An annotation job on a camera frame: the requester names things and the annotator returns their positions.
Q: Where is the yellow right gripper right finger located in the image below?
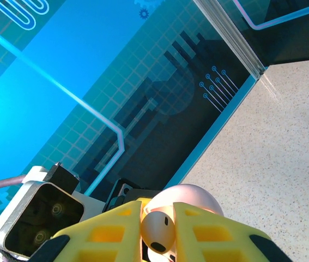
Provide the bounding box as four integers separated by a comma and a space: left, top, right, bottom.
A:
172, 201, 294, 262

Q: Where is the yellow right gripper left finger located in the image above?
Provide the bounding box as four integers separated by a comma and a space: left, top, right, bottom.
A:
33, 200, 144, 262

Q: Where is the wrist depth camera module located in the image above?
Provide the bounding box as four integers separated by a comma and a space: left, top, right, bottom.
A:
0, 162, 108, 260

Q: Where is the pink earbud charging case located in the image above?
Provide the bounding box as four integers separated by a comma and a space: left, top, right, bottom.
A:
142, 184, 225, 262

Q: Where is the pink wireless earbud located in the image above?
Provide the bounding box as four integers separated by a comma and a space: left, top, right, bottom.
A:
140, 211, 177, 259

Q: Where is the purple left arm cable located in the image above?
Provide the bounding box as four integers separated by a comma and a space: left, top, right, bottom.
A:
0, 174, 27, 195

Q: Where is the aluminium frame post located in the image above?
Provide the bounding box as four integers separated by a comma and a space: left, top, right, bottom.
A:
191, 0, 267, 80

